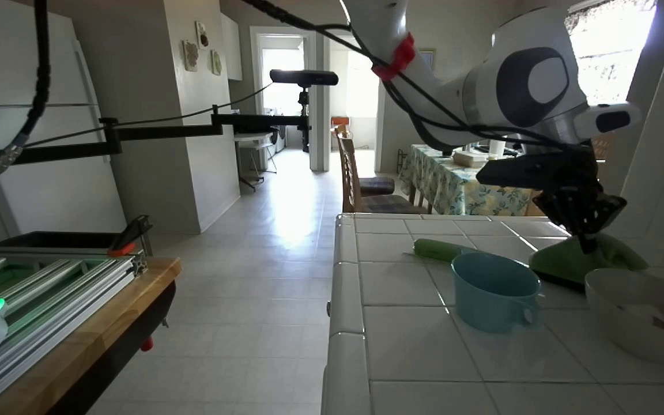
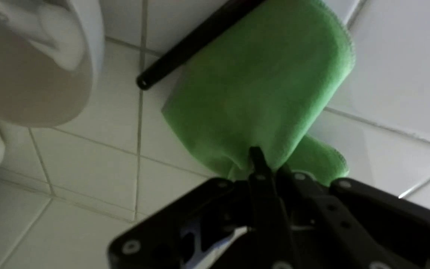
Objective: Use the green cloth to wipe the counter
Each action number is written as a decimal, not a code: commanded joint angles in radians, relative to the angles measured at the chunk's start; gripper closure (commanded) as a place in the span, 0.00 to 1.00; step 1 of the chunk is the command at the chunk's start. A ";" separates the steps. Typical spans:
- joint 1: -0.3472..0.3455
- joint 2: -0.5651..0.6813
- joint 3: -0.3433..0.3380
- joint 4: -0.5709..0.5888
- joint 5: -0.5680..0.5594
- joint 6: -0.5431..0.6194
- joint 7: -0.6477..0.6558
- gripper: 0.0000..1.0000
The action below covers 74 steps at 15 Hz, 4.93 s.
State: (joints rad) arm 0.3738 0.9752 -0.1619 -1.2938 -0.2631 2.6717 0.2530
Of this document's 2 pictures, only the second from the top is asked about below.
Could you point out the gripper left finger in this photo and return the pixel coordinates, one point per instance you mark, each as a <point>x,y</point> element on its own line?
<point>263,209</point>

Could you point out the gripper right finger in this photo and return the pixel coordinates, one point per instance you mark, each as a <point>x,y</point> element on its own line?
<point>368,224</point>

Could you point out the green cloth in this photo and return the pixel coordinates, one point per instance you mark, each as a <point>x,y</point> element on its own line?
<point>259,86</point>

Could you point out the black rod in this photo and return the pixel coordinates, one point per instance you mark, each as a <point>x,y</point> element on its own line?
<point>185,48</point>

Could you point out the white round container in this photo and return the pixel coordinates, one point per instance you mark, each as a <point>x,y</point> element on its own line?
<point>32,82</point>

